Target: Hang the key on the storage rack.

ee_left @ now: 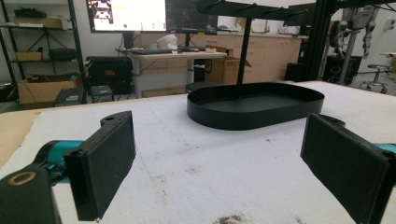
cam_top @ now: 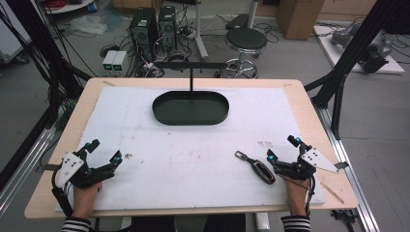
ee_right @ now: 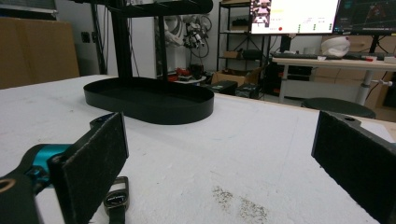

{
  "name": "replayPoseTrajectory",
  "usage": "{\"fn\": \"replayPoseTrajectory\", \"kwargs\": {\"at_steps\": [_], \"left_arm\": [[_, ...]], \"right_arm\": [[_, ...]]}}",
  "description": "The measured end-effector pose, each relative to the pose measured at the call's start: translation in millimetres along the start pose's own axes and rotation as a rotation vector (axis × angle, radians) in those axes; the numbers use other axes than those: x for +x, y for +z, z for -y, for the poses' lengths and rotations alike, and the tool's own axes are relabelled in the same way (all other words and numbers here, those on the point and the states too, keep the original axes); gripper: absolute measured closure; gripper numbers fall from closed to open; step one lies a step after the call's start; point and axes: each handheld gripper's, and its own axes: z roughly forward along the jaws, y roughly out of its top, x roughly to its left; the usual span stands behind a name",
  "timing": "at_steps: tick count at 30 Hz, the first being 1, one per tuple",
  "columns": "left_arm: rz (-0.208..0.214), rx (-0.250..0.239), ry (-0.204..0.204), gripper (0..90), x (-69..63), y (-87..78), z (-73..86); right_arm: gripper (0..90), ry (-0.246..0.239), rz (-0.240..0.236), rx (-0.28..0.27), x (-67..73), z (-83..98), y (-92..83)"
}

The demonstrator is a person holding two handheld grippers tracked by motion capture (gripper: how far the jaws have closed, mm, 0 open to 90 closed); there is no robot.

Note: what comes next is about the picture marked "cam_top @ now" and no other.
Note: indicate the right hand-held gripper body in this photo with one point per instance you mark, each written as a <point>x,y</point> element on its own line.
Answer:
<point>317,159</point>

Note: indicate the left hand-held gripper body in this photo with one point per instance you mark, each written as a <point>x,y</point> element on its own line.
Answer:
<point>69,167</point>

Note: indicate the black oval tray key rack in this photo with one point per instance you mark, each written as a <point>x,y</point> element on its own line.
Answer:
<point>190,108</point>

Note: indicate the person's left hand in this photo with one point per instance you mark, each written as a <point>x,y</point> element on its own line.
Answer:
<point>85,198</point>

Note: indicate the person's right hand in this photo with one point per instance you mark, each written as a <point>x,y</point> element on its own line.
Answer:
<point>296,197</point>

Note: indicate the grey tape strip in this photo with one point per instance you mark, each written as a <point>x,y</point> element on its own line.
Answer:
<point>341,165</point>

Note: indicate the light wooden table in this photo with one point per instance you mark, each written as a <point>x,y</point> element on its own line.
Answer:
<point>322,109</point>

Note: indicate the white table mat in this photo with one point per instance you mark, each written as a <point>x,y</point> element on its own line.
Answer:
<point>193,161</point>

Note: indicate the white power supply box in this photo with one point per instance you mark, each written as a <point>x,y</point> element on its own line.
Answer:
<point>120,61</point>
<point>109,61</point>

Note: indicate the white floor board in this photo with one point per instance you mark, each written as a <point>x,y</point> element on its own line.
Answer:
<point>338,61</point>

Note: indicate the person's dark trouser legs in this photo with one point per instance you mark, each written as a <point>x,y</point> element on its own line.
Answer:
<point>187,223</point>

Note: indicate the black round stool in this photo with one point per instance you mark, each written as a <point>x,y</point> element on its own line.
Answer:
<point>246,39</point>

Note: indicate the grey and black robot device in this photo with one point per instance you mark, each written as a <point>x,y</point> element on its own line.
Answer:
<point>374,51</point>

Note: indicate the clear plastic bag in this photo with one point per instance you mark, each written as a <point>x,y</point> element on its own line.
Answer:
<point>88,24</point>

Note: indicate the brown cardboard box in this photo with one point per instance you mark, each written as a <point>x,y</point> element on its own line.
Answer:
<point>299,17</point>

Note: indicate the large black computer tower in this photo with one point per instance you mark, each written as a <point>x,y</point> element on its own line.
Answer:
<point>142,30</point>

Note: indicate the slim black computer tower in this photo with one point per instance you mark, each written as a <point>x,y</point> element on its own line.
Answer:
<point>167,27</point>

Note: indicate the grey desk leg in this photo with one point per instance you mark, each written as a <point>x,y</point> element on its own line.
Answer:
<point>199,32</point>

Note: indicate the aluminium floor rail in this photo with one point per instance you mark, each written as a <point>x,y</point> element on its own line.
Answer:
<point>348,170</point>
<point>22,167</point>

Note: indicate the black metal frame strut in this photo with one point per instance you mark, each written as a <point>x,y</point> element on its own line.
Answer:
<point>42,48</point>
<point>351,54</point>

